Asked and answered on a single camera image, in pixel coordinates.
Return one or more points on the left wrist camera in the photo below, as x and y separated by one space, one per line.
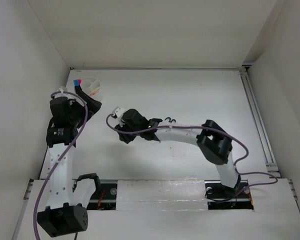
61 92

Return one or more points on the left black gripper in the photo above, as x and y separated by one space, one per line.
93 106

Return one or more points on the aluminium rail right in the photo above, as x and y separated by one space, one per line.
256 115

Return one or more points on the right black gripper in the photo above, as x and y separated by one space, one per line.
123 134

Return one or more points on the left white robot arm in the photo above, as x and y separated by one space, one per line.
61 205

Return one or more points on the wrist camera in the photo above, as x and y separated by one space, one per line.
61 92
117 114

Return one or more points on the black handled scissors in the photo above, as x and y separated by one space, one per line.
170 120

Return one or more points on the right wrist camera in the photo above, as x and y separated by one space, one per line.
117 114

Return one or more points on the blue black highlighter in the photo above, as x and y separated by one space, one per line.
75 83

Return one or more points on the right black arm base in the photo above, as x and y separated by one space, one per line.
220 198

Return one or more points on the white round divided container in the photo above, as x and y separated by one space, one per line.
88 84

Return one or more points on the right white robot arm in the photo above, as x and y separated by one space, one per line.
215 147

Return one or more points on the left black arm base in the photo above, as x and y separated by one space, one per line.
105 196

